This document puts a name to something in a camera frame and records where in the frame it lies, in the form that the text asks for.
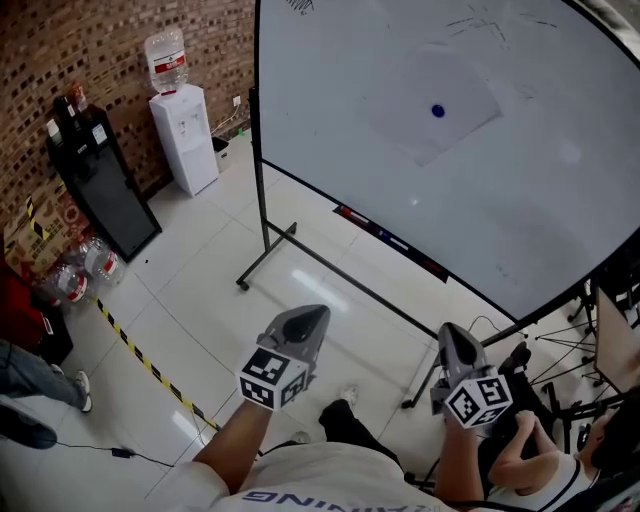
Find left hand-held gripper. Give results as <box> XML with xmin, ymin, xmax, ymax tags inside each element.
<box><xmin>234</xmin><ymin>303</ymin><xmax>332</xmax><ymax>412</ymax></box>

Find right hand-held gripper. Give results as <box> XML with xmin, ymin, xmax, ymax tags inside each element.
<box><xmin>429</xmin><ymin>322</ymin><xmax>514</xmax><ymax>431</ymax></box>

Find white whiteboard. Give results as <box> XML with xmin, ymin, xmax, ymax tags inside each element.
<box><xmin>235</xmin><ymin>0</ymin><xmax>640</xmax><ymax>410</ymax></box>

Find white sheet of paper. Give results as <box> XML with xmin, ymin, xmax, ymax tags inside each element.
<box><xmin>356</xmin><ymin>43</ymin><xmax>503</xmax><ymax>168</ymax></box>

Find person's left forearm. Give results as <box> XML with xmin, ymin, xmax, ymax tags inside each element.
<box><xmin>192</xmin><ymin>397</ymin><xmax>275</xmax><ymax>497</ymax></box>

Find dark red whiteboard marker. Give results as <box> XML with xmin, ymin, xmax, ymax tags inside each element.
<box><xmin>413</xmin><ymin>253</ymin><xmax>447</xmax><ymax>278</ymax></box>

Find blue whiteboard marker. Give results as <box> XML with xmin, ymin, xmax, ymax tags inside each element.
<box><xmin>378</xmin><ymin>230</ymin><xmax>410</xmax><ymax>252</ymax></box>

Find person's black trouser leg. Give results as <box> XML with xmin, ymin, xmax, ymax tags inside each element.
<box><xmin>318</xmin><ymin>398</ymin><xmax>403</xmax><ymax>469</ymax></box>

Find person's white shirt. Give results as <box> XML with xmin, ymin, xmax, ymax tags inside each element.
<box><xmin>143</xmin><ymin>441</ymin><xmax>457</xmax><ymax>512</ymax></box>

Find yellow black striped floor tape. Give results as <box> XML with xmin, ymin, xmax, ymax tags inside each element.
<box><xmin>93</xmin><ymin>297</ymin><xmax>222</xmax><ymax>432</ymax></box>

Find empty clear water jug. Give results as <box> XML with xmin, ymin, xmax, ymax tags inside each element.
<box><xmin>79</xmin><ymin>236</ymin><xmax>127</xmax><ymax>287</ymax></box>
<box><xmin>38</xmin><ymin>261</ymin><xmax>95</xmax><ymax>312</ymax></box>

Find white water dispenser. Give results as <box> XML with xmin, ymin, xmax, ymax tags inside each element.
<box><xmin>147</xmin><ymin>83</ymin><xmax>221</xmax><ymax>198</ymax></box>

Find black cabinet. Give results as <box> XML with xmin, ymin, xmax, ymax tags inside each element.
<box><xmin>46</xmin><ymin>104</ymin><xmax>163</xmax><ymax>265</ymax></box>

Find red box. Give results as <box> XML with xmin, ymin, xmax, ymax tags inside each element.
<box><xmin>0</xmin><ymin>257</ymin><xmax>75</xmax><ymax>367</ymax></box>

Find dark round seat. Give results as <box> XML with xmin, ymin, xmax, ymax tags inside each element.
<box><xmin>0</xmin><ymin>403</ymin><xmax>59</xmax><ymax>452</ymax></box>

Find patterned cardboard box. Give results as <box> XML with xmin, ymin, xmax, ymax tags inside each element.
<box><xmin>1</xmin><ymin>191</ymin><xmax>97</xmax><ymax>277</ymax></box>

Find clear water jug red label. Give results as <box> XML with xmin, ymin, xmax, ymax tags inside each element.
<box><xmin>143</xmin><ymin>26</ymin><xmax>191</xmax><ymax>97</ymax></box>

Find bottles on black cabinet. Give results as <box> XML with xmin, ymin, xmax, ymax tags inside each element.
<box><xmin>46</xmin><ymin>81</ymin><xmax>92</xmax><ymax>147</ymax></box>

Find wooden desk with black frame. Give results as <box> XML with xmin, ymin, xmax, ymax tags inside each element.
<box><xmin>592</xmin><ymin>286</ymin><xmax>640</xmax><ymax>397</ymax></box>

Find black power adapter cable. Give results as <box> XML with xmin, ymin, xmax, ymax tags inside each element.
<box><xmin>53</xmin><ymin>438</ymin><xmax>177</xmax><ymax>470</ymax></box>

